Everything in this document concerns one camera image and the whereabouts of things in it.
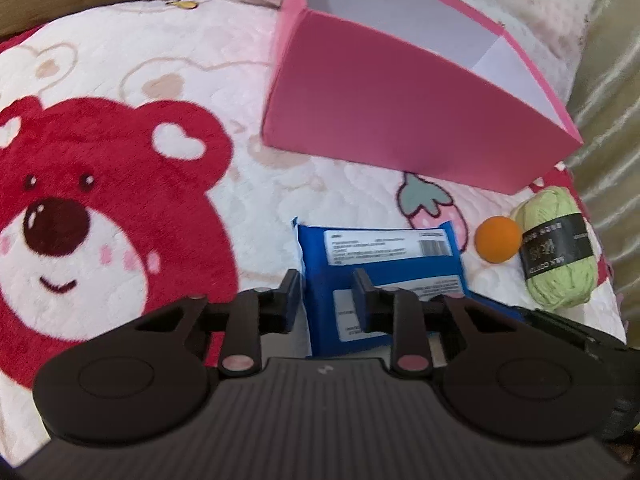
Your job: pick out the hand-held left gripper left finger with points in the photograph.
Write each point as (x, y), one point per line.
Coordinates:
(292, 302)

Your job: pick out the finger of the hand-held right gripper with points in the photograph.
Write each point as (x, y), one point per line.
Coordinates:
(555, 327)

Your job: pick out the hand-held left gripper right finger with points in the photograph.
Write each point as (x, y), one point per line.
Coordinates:
(359, 300)

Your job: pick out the blue packet with white label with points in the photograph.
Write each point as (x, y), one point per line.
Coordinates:
(325, 280)

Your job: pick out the green yarn skein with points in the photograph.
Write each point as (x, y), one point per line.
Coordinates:
(555, 287)

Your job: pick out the pink cardboard box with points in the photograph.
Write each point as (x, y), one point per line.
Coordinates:
(400, 110)

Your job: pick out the orange ball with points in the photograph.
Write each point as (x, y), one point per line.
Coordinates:
(497, 239)

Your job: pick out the red bear print blanket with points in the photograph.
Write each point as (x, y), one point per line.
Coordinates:
(150, 210)

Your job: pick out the pale green curtain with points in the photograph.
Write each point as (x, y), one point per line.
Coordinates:
(615, 135)

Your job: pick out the pink checked bear print pillow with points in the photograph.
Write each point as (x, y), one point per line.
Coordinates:
(550, 5)

